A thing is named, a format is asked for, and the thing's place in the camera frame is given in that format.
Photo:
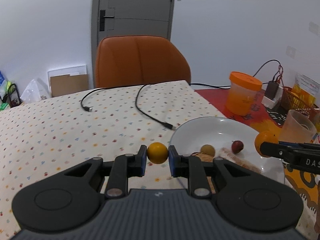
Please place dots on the cardboard sheet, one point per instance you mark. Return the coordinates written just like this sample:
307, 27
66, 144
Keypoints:
68, 84

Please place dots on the white plastic bag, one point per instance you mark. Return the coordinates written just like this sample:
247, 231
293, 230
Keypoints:
35, 91

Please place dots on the grey door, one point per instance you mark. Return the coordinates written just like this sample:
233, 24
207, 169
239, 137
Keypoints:
132, 17

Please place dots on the small tangerine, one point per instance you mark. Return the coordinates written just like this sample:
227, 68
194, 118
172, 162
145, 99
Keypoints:
157, 153

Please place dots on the white power strip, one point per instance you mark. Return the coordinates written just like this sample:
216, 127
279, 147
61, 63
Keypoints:
272, 103

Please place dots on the orange wire basket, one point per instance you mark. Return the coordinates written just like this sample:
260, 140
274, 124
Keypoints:
290, 100

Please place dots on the snack bag in basket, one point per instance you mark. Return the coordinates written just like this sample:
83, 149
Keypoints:
306, 89

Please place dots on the brown longan fruit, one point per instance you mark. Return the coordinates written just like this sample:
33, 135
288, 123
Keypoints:
208, 150

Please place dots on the red cherry tomato in plate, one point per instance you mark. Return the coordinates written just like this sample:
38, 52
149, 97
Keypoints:
237, 146

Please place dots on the black metal rack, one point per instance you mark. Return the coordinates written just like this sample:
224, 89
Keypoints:
12, 96

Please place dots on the white board against wall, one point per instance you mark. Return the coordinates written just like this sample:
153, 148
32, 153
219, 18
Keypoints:
76, 70

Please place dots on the red orange table mat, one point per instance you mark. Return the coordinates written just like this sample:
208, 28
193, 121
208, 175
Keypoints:
262, 119

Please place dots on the black charger plug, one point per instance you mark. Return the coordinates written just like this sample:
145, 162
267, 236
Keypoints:
272, 89

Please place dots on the orange leather chair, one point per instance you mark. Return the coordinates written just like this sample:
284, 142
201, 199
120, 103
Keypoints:
138, 60

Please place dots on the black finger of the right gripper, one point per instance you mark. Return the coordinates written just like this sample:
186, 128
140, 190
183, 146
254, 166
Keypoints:
300, 156

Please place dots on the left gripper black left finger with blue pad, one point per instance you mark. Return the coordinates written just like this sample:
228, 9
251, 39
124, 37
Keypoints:
94, 171

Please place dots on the orange lidded plastic jar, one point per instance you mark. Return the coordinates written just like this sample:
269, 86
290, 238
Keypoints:
242, 92

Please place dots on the dotted white tablecloth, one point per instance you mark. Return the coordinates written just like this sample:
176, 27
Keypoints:
40, 139

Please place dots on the black door handle lock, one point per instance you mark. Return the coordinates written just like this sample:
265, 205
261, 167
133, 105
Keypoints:
102, 18

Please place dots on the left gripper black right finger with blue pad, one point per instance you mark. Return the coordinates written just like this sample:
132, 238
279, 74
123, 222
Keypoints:
228, 177

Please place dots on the white round plate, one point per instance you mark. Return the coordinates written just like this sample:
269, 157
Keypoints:
221, 133

